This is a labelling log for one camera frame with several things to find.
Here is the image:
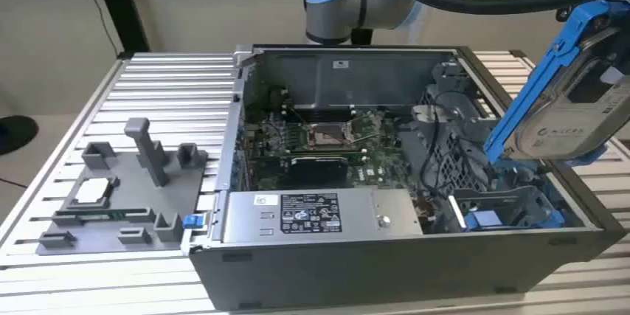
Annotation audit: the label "hard disk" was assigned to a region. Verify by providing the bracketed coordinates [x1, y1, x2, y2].
[482, 0, 630, 169]

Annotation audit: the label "thin black disk wire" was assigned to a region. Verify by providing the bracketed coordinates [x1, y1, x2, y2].
[419, 89, 476, 198]

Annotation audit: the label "installed blue disk carrier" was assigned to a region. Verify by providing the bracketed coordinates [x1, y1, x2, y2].
[463, 210, 569, 230]

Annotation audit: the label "perforated metal drive cage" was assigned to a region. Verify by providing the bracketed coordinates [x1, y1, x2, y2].
[398, 84, 504, 193]

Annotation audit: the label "metal socket cover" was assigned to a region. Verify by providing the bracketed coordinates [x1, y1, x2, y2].
[347, 114, 384, 136]

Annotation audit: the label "green motherboard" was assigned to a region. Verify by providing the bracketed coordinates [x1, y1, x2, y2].
[243, 104, 420, 191]

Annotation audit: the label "CPU socket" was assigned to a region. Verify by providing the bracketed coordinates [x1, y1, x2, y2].
[306, 122, 356, 147]

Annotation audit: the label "black graphics card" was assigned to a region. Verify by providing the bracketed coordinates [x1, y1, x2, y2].
[279, 156, 351, 187]

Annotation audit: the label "dark grey PC case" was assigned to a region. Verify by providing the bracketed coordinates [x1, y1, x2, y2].
[188, 44, 627, 311]

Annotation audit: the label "silver power supply unit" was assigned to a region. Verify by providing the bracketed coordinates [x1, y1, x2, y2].
[219, 189, 426, 240]

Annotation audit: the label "grey parts rack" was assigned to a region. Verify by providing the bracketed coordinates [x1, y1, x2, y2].
[36, 117, 211, 257]

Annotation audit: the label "green RAM stick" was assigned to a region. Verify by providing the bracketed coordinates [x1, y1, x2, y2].
[55, 209, 148, 218]

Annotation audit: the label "silver CPU chip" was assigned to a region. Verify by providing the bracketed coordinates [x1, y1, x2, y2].
[73, 179, 112, 204]

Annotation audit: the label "black round stand base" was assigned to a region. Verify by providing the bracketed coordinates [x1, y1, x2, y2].
[0, 115, 40, 156]

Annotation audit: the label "coloured power supply wires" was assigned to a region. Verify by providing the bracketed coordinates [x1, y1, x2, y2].
[412, 196, 440, 224]

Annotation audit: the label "black metal post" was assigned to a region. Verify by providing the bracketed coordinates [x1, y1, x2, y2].
[88, 0, 152, 54]

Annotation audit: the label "thin black wall cable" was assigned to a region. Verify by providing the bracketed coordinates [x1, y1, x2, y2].
[77, 0, 121, 60]

